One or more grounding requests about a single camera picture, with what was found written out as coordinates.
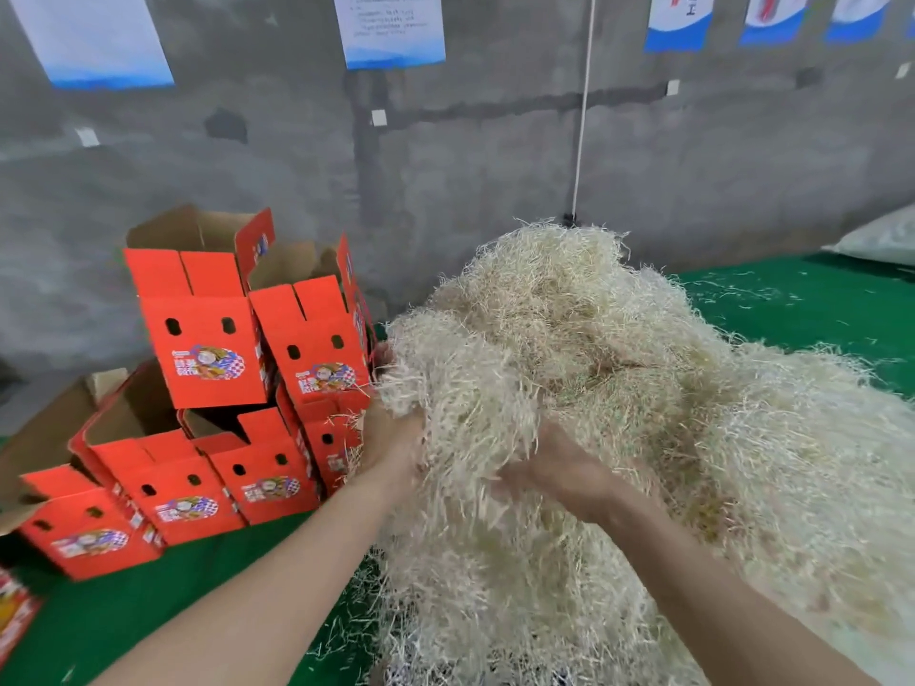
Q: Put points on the person's left hand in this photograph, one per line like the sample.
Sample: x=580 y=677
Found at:
x=389 y=443

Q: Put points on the person's right hand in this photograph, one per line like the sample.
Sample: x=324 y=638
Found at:
x=572 y=471

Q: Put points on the red cardboard box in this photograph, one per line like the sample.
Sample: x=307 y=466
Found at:
x=332 y=450
x=200 y=350
x=179 y=493
x=265 y=478
x=86 y=536
x=318 y=357

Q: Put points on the pile of wood wool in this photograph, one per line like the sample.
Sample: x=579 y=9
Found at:
x=715 y=450

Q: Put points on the group of red boxes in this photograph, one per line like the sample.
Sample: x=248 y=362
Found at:
x=12 y=614

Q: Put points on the person's right forearm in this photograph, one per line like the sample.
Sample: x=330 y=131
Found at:
x=729 y=607

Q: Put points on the person's left forearm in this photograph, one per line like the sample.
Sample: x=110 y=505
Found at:
x=243 y=607

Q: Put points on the white pole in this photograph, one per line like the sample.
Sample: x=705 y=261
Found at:
x=582 y=107

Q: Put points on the white sack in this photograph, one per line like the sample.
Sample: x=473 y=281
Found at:
x=880 y=238

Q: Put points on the narrow white blue banner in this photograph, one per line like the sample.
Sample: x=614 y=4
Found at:
x=774 y=17
x=909 y=13
x=858 y=14
x=679 y=21

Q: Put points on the white blue wall poster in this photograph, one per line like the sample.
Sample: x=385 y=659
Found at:
x=389 y=28
x=93 y=35

